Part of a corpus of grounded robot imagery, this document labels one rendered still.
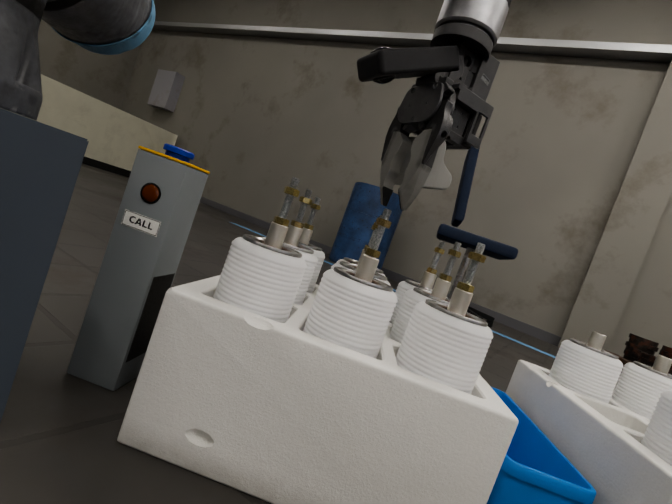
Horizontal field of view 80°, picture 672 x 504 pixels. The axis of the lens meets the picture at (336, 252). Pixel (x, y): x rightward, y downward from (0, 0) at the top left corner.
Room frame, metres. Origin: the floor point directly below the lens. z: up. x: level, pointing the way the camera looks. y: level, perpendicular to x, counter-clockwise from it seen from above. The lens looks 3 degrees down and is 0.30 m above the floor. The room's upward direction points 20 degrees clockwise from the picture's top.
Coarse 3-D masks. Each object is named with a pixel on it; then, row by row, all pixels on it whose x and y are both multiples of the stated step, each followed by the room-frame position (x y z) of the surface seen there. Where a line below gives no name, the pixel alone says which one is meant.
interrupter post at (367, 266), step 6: (366, 258) 0.47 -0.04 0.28; (372, 258) 0.47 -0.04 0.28; (360, 264) 0.48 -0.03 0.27; (366, 264) 0.47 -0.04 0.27; (372, 264) 0.47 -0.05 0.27; (360, 270) 0.47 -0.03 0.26; (366, 270) 0.47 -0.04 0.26; (372, 270) 0.47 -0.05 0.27; (360, 276) 0.47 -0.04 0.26; (366, 276) 0.47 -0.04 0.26; (372, 276) 0.48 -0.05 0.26
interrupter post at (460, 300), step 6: (456, 288) 0.47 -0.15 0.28; (456, 294) 0.47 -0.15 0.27; (462, 294) 0.47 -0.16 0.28; (468, 294) 0.47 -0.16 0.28; (450, 300) 0.48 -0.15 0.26; (456, 300) 0.47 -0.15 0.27; (462, 300) 0.47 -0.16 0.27; (468, 300) 0.47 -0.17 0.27; (450, 306) 0.47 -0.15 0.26; (456, 306) 0.47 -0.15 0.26; (462, 306) 0.47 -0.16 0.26; (468, 306) 0.47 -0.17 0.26; (456, 312) 0.47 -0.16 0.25; (462, 312) 0.47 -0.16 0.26
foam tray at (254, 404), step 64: (192, 320) 0.41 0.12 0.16; (256, 320) 0.42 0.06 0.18; (192, 384) 0.41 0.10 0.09; (256, 384) 0.41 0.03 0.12; (320, 384) 0.41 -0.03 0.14; (384, 384) 0.40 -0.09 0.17; (192, 448) 0.41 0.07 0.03; (256, 448) 0.41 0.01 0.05; (320, 448) 0.40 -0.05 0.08; (384, 448) 0.40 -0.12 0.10; (448, 448) 0.40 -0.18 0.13
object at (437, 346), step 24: (432, 312) 0.45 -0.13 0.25; (408, 336) 0.46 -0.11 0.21; (432, 336) 0.44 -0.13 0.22; (456, 336) 0.43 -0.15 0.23; (480, 336) 0.43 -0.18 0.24; (408, 360) 0.45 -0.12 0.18; (432, 360) 0.43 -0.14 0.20; (456, 360) 0.43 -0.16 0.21; (480, 360) 0.44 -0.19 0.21; (456, 384) 0.43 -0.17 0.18
